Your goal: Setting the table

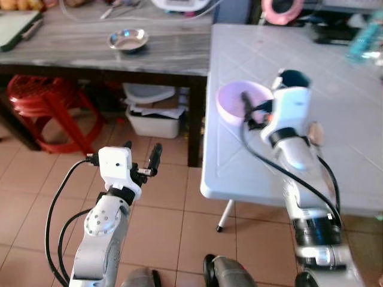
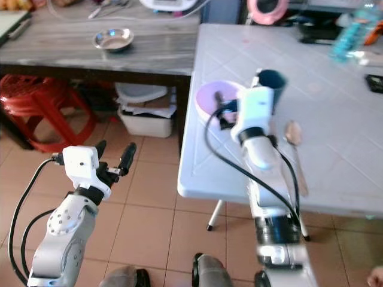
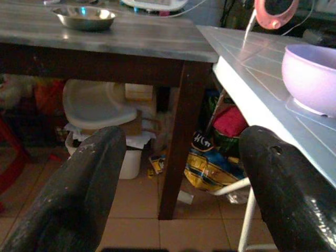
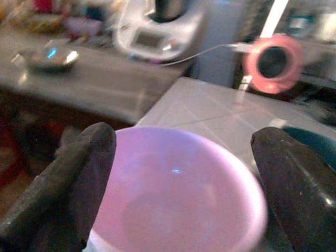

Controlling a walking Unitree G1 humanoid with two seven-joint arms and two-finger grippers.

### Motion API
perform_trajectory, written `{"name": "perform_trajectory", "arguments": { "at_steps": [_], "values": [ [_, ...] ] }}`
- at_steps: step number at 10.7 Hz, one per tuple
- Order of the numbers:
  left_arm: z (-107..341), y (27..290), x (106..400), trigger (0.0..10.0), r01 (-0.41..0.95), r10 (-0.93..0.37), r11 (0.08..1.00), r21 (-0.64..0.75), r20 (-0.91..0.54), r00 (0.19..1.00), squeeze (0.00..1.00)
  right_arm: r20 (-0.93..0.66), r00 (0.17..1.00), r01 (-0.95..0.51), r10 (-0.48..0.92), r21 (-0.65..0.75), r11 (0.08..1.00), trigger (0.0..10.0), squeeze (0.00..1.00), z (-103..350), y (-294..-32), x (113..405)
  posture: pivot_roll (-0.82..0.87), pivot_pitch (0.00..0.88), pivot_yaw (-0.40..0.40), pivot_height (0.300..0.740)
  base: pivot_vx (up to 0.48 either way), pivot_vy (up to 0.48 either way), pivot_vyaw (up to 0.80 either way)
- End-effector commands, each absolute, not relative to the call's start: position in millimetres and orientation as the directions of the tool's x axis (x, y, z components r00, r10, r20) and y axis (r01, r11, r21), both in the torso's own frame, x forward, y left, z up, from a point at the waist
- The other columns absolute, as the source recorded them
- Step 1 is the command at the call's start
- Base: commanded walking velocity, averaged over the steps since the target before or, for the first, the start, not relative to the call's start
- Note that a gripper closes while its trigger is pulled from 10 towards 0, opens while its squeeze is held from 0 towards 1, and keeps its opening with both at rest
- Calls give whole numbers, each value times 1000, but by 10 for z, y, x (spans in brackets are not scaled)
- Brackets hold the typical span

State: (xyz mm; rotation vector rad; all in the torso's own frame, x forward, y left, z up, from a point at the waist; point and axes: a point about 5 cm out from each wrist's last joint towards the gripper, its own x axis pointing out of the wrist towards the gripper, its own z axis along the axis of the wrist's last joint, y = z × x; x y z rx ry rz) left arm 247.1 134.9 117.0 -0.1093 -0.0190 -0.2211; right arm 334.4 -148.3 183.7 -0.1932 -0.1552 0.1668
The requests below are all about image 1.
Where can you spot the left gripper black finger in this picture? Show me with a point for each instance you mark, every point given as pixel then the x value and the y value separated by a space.
pixel 127 145
pixel 155 158

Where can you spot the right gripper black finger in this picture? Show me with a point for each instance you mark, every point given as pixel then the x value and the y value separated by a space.
pixel 246 103
pixel 293 79

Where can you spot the pink plastic bowl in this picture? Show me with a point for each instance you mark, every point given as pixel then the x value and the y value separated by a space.
pixel 230 101

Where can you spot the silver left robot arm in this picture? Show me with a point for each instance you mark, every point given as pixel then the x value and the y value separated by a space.
pixel 102 239

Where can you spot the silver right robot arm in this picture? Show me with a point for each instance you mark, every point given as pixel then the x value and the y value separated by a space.
pixel 299 162

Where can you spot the white plastic bin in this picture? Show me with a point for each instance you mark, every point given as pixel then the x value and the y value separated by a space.
pixel 152 122

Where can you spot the black flat object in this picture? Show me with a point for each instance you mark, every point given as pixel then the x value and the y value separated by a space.
pixel 332 34

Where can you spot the pink round object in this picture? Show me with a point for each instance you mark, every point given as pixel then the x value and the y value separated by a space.
pixel 282 11

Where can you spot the clear blue water bottle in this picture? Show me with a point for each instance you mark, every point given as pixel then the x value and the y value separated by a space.
pixel 365 39

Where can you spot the white metal table leg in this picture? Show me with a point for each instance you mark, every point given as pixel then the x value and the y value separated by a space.
pixel 225 216

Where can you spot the red plastic stool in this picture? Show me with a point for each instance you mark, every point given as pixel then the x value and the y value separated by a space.
pixel 42 98

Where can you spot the grey left robot leg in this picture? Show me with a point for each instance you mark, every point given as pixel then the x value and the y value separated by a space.
pixel 140 278

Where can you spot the grey robot leg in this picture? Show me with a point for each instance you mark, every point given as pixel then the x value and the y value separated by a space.
pixel 230 274
pixel 140 278

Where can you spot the small steel bowl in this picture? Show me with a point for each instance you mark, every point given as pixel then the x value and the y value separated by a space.
pixel 128 39

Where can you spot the white appliance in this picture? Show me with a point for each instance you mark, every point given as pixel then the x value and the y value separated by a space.
pixel 176 5

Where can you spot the grey right robot leg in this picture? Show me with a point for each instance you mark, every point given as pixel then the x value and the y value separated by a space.
pixel 230 274

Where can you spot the metal utensils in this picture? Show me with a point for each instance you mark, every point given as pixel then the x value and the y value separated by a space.
pixel 116 9

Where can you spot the green cutting board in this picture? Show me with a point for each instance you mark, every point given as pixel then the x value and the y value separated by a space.
pixel 17 28

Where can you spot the yellow fruit pile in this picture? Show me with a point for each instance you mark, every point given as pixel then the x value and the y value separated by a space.
pixel 21 5

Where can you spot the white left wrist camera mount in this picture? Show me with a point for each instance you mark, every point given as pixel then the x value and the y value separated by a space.
pixel 115 164

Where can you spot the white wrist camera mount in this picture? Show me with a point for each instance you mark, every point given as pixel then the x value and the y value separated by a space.
pixel 290 110
pixel 115 164

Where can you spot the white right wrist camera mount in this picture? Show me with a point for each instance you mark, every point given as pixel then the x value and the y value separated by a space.
pixel 290 110

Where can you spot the dark wooden table frame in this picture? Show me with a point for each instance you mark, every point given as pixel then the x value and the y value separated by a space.
pixel 196 119

